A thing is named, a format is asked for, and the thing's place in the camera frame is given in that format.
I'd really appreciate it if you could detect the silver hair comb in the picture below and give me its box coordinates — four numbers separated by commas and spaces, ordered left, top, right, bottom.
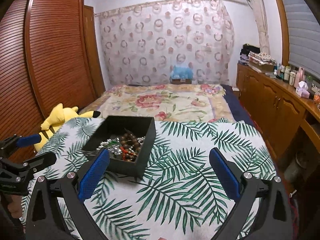
97, 137, 145, 156

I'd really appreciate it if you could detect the red cord bead bracelet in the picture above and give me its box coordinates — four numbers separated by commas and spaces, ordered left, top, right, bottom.
117, 147, 133, 160

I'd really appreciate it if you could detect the brown wooden bead bracelet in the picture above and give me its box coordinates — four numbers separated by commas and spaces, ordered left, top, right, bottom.
118, 132, 142, 162

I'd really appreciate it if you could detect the black jewelry box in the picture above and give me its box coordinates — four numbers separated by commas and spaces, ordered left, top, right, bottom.
82, 115, 156, 179

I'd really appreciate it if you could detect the person left hand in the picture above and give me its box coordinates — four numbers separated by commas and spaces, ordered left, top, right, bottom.
3, 194, 23, 219

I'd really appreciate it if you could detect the yellow plush toy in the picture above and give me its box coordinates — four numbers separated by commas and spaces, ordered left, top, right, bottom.
34, 103, 101, 152

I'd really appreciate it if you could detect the wooden louvered wardrobe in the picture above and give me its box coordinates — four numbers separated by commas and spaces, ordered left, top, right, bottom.
1, 0, 105, 139

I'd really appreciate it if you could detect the palm leaf tablecloth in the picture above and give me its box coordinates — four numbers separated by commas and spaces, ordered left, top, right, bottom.
19, 116, 278, 240

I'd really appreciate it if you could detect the wooden sideboard cabinet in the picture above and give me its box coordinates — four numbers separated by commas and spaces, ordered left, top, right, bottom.
236, 64, 319, 168

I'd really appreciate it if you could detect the pink tissue box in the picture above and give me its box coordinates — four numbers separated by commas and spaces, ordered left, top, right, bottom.
296, 81, 310, 99

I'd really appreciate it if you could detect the pink bottle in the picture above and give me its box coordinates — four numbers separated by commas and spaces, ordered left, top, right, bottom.
294, 67, 305, 88

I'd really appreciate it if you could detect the circle patterned curtain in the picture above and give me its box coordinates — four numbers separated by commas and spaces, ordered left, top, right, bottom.
98, 0, 234, 86

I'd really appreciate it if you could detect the folded cloth stack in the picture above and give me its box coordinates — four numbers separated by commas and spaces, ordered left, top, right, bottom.
248, 51, 277, 72

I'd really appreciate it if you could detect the blue plastic bag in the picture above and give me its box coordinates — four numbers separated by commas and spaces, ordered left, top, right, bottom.
170, 66, 193, 80

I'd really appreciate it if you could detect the grey window blind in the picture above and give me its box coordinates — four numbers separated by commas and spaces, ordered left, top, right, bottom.
282, 0, 319, 78

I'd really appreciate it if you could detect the tied beige curtain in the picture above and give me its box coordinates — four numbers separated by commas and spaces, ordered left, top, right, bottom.
250, 0, 270, 54

